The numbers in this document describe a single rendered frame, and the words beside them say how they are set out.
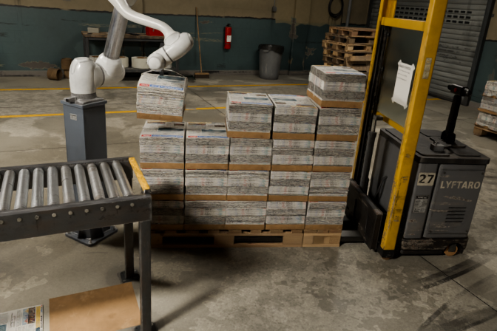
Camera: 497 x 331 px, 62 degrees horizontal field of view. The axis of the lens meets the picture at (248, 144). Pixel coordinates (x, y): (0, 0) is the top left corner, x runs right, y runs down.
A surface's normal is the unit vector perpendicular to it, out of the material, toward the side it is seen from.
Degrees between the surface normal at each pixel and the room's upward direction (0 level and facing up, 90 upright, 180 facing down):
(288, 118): 90
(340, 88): 90
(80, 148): 90
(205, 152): 90
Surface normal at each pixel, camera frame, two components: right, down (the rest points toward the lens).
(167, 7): 0.41, 0.33
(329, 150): 0.13, 0.33
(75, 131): -0.48, 0.25
